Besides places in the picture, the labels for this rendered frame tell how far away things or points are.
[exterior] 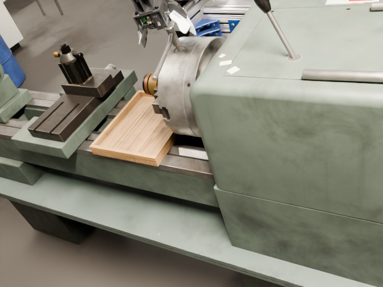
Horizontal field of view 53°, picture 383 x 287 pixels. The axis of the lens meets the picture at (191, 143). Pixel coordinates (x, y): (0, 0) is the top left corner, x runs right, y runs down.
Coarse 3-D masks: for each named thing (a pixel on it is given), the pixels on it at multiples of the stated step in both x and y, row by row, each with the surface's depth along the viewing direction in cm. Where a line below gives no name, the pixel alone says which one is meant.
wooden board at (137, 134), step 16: (144, 96) 166; (128, 112) 160; (144, 112) 157; (112, 128) 153; (128, 128) 151; (144, 128) 149; (160, 128) 146; (96, 144) 147; (112, 144) 146; (128, 144) 144; (144, 144) 142; (160, 144) 139; (128, 160) 139; (144, 160) 135; (160, 160) 134
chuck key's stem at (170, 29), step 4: (168, 24) 107; (168, 28) 106; (172, 28) 106; (168, 32) 107; (172, 32) 107; (176, 36) 109; (176, 40) 109; (176, 44) 110; (176, 48) 112; (180, 48) 112
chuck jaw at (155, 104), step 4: (156, 88) 126; (156, 92) 124; (156, 96) 122; (156, 100) 120; (152, 104) 119; (156, 104) 118; (156, 108) 119; (164, 108) 116; (156, 112) 120; (160, 112) 120; (164, 112) 117; (168, 112) 116; (164, 116) 118; (168, 116) 117
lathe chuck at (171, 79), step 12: (192, 36) 120; (204, 36) 118; (192, 48) 111; (168, 60) 113; (180, 60) 111; (168, 72) 111; (180, 72) 110; (168, 84) 111; (180, 84) 109; (168, 96) 112; (180, 96) 110; (168, 108) 114; (180, 108) 112; (168, 120) 118; (180, 120) 115; (180, 132) 122; (192, 132) 118
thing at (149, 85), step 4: (144, 76) 131; (148, 76) 130; (152, 76) 129; (144, 80) 130; (148, 80) 130; (152, 80) 128; (156, 80) 127; (144, 84) 130; (148, 84) 129; (152, 84) 128; (156, 84) 127; (144, 88) 131; (148, 88) 130; (152, 88) 128; (148, 92) 131; (152, 92) 129
